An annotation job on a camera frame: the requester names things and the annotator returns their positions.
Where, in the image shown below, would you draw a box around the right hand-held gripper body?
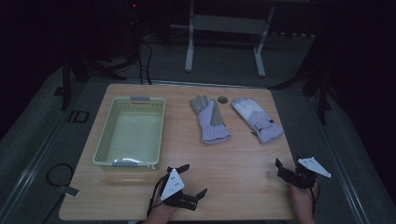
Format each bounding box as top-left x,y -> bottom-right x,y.
276,156 -> 332,190

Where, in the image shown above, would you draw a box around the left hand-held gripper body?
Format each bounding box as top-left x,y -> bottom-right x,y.
159,167 -> 200,212

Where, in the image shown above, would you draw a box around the lavender glove with white fingers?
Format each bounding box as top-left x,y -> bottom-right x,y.
231,97 -> 285,145

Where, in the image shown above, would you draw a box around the lavender glove with grey palm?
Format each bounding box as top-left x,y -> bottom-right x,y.
190,94 -> 233,145

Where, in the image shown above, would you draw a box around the pale green plastic basket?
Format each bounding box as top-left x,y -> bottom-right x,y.
92,95 -> 166,171

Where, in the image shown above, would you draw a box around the person's left hand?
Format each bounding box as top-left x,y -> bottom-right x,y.
144,183 -> 180,224

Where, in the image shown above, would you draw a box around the person's right hand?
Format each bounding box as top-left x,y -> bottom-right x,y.
288,182 -> 319,224

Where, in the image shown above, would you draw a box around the black metal stand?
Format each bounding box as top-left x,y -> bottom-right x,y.
269,31 -> 333,126

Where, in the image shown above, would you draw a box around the grey tape strip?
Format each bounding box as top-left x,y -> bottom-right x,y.
57,185 -> 80,198

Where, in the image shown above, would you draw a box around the dark power strip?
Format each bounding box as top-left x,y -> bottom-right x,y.
269,30 -> 316,39

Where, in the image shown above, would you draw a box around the black tripod stand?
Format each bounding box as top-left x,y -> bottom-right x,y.
54,50 -> 139,112

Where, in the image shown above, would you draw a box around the left hand-held gripper cable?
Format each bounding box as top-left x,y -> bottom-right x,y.
146,176 -> 163,217

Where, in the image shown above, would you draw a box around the hand-held gripper cable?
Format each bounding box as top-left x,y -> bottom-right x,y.
308,179 -> 320,217
146,176 -> 163,217

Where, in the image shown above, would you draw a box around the right hand-held gripper cable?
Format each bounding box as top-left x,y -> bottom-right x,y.
308,179 -> 320,217

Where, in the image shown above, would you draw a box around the black floor cables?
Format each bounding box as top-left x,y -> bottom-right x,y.
135,38 -> 154,86

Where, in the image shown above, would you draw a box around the black cable loop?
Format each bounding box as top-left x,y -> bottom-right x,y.
45,162 -> 76,189

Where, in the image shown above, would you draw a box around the black rectangular floor frame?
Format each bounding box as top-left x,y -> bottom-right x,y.
67,109 -> 91,124

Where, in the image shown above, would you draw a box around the white metal stand frame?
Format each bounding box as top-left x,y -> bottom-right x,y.
169,0 -> 276,78

